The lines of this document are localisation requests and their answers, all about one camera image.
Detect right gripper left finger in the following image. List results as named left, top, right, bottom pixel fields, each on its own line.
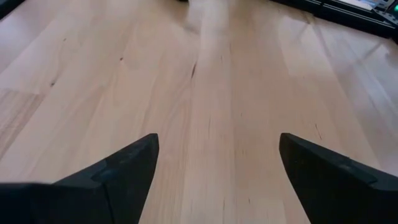
left=0, top=133, right=160, bottom=224

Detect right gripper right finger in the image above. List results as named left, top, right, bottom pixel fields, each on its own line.
left=279, top=133, right=398, bottom=224

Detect black aluminium table frame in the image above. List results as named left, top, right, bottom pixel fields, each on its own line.
left=0, top=0, right=398, bottom=44

